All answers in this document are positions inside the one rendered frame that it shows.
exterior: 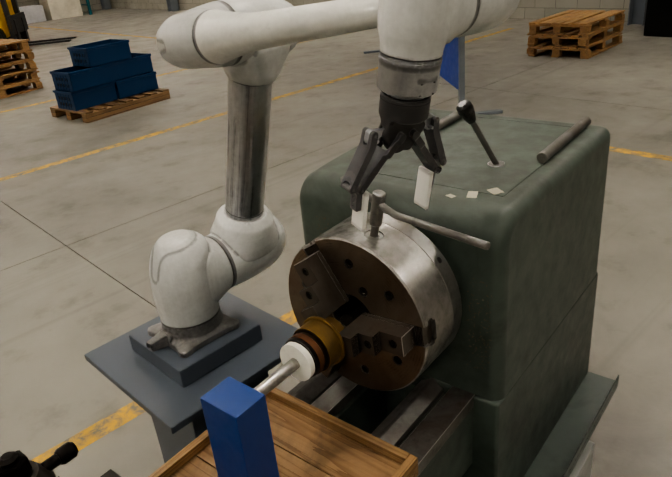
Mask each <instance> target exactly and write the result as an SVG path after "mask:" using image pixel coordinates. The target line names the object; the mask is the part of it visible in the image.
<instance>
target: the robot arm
mask: <svg viewBox="0 0 672 477"><path fill-rule="evenodd" d="M519 2H520V0H334V1H327V2H320V3H314V4H307V5H300V6H293V5H292V4H290V3H289V2H287V1H285V0H218V1H213V2H209V3H206V4H203V5H200V6H197V7H195V8H192V9H190V10H187V11H186V12H183V13H179V14H176V15H173V16H170V17H169V18H168V19H166V20H165V21H164V22H163V24H162V25H161V26H160V28H159V29H158V31H157V34H156V45H157V48H158V51H159V52H160V54H161V56H162V58H163V59H165V60H166V61H167V62H168V63H170V64H172V65H174V66H176V67H178V68H181V69H203V68H221V67H223V70H224V71H225V73H226V75H227V77H228V118H227V159H226V201H225V204H224V205H223V206H221V207H220V208H219V210H218V211H217V213H216V217H215V220H214V222H213V225H212V227H211V229H210V234H209V235H207V236H205V237H204V236H203V235H202V234H200V233H198V232H196V231H193V230H184V229H180V230H174V231H171V232H168V233H166V234H164V235H162V236H161V237H160V238H159V239H158V240H157V242H156V243H155V244H154V245H153V248H152V251H151V255H150V261H149V276H150V283H151V289H152V293H153V298H154V301H155V305H156V308H157V311H158V313H159V316H160V319H161V322H160V323H158V324H155V325H153V326H151V327H149V328H148V335H149V336H151V337H152V338H151V339H150V340H148V341H147V343H146V344H147V348H149V350H150V351H151V352H153V351H156V350H159V349H162V348H165V347H167V346H169V347H170V348H172V349H173V350H175V351H176V352H177V353H178V354H179V356H180V357H181V358H187V357H189V356H191V355H192V354H193V353H194V352H195V351H197V350H198V349H200V348H202V347H203V346H205V345H207V344H208V343H210V342H212V341H214V340H215V339H217V338H219V337H220V336H222V335H224V334H226V333H227V332H230V331H232V330H235V329H237V328H239V326H240V323H239V320H238V319H235V318H232V317H229V316H227V315H225V314H224V313H222V312H221V309H220V306H219V300H220V299H221V298H222V297H223V296H224V295H225V293H226V292H227V291H228V290H229V289H230V288H232V287H234V286H236V285H239V284H241V283H243V282H245V281H247V280H249V279H251V278H253V277H254V276H256V275H258V274H260V273H261V272H263V271H264V270H266V269H267V268H269V267H270V266H271V265H272V264H273V263H275V262H276V260H277V259H278V258H279V257H280V255H281V254H282V252H283V250H284V248H285V244H286V235H285V231H284V228H283V226H282V224H281V222H280V221H279V220H278V219H277V218H276V217H275V216H274V215H273V214H272V212H271V211H270V210H269V209H268V207H267V206H265V205H264V201H265V186H266V172H267V157H268V143H269V129H270V114H271V100H272V86H273V82H274V81H275V80H276V79H277V77H278V76H279V74H280V72H281V69H282V67H283V65H284V62H285V60H286V58H287V56H288V54H289V52H290V51H291V50H293V48H294V47H295V46H296V44H297V43H300V42H305V41H311V40H316V39H321V38H327V37H332V36H337V35H343V34H348V33H353V32H358V31H364V30H369V29H375V28H378V34H379V39H380V52H379V56H378V58H379V62H378V73H377V87H378V88H379V89H380V90H381V92H380V101H379V115H380V119H381V122H380V125H379V127H378V129H370V128H368V127H364V128H363V129H362V133H361V139H360V143H359V145H358V147H357V149H356V151H355V153H354V156H353V158H352V160H351V162H350V164H349V166H348V169H347V171H346V173H345V175H344V177H343V179H342V182H341V184H340V186H341V187H342V188H344V189H345V190H346V191H348V192H349V193H351V199H350V207H351V209H352V220H351V224H352V225H354V226H355V227H356V228H358V229H359V230H360V231H362V232H364V231H366V221H367V211H368V201H369V192H368V191H366V190H367V188H368V187H369V185H370V184H371V182H372V181H373V179H374V178H375V177H376V175H377V174H378V172H379V171H380V169H381V168H382V166H383V165H384V163H385V162H386V161H387V159H390V158H392V156H393V155H394V153H399V152H401V151H403V150H410V149H411V148H412V149H413V151H414V152H415V154H416V155H417V157H418V158H419V160H420V161H421V163H422V164H423V165H424V166H425V167H424V166H419V169H418V176H417V183H416V190H415V197H414V203H415V204H417V205H419V206H420V207H422V208H423V209H425V210H426V209H428V206H429V199H430V193H431V187H432V186H433V184H434V177H435V172H436V173H437V174H438V173H440V172H441V170H442V168H441V167H440V165H442V166H444V165H445V164H446V162H447V159H446V155H445V152H444V148H443V144H442V140H441V136H440V132H439V121H440V119H439V117H437V116H435V115H433V114H431V113H429V109H430V102H431V96H432V95H433V94H435V93H436V91H437V88H438V81H439V75H440V68H441V64H442V56H443V51H444V48H445V45H446V44H448V43H450V42H451V41H452V40H453V39H454V38H458V37H464V36H469V35H474V34H478V33H481V32H485V31H488V30H490V29H493V28H495V27H497V26H499V25H501V24H502V23H504V22H505V21H506V20H507V19H508V18H509V17H510V16H511V15H512V14H513V13H514V12H515V10H516V8H517V7H518V5H519ZM423 130H424V134H425V137H426V141H427V145H428V148H429V151H428V149H427V148H426V146H425V142H424V141H423V139H422V138H421V136H420V134H421V132H422V131H423ZM383 145H384V146H385V148H386V149H388V150H384V149H382V148H381V147H382V146H383ZM360 182H361V185H359V183H360Z"/></svg>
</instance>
